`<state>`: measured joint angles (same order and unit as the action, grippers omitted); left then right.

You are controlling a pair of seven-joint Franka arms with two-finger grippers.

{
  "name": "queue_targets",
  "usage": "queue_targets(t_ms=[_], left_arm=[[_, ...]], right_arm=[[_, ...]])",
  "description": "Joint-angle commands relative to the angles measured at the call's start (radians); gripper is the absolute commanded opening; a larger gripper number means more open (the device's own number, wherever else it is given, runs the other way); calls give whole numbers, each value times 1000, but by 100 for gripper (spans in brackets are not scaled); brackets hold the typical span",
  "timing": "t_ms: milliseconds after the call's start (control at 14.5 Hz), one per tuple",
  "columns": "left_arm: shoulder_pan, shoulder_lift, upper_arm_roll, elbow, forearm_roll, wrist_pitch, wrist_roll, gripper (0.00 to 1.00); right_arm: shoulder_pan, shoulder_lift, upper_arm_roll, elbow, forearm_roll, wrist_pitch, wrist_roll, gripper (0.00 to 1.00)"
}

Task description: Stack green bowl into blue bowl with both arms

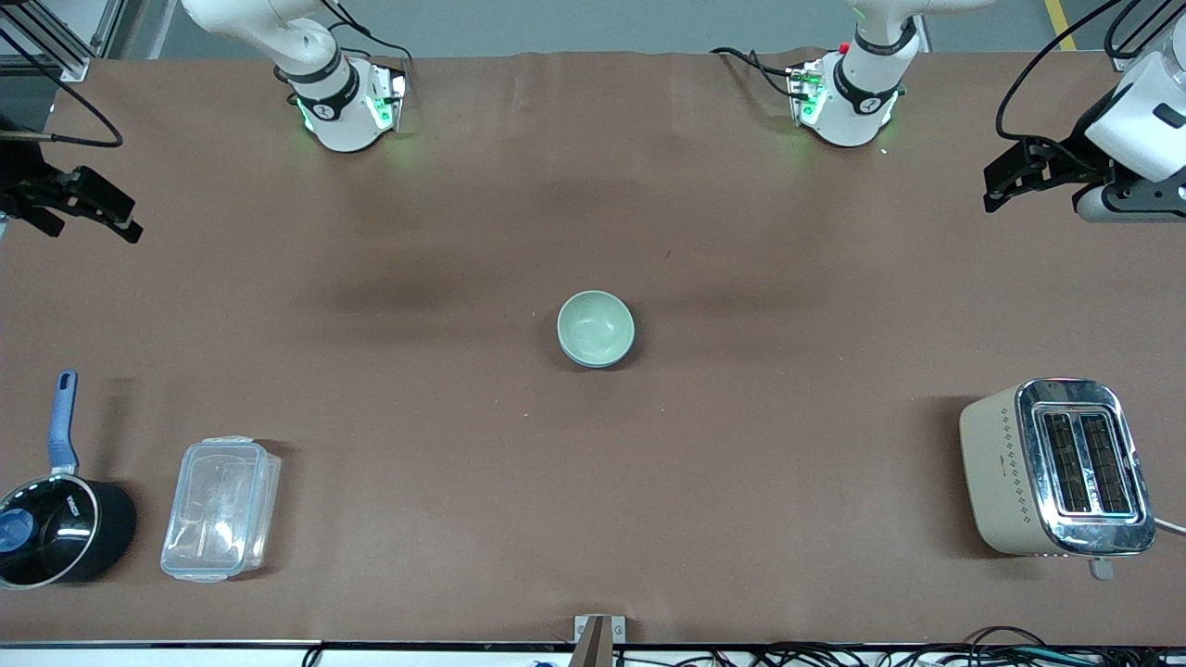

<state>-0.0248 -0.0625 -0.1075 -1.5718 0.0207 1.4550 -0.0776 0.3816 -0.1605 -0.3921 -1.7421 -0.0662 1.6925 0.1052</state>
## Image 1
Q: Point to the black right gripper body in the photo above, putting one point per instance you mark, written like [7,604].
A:
[20,176]

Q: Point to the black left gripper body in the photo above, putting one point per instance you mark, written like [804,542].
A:
[1078,155]

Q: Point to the green bowl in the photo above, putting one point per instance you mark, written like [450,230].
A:
[596,324]

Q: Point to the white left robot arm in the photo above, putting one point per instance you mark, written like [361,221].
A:
[857,102]

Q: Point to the blue bowl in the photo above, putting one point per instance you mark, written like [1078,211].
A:
[623,355]

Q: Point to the beige chrome toaster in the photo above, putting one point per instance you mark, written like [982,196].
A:
[1056,463]

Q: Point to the glass lid blue knob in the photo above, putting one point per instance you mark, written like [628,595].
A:
[14,533]

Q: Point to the clear plastic food container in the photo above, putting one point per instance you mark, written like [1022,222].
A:
[220,509]

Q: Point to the brown table cover mat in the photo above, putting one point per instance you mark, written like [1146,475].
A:
[741,463]

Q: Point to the metal corner bracket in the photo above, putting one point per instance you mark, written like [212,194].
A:
[1123,61]

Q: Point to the silver aluminium frame profile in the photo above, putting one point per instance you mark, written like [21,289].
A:
[65,56]

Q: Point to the metal table edge bracket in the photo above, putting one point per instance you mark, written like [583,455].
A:
[598,639]

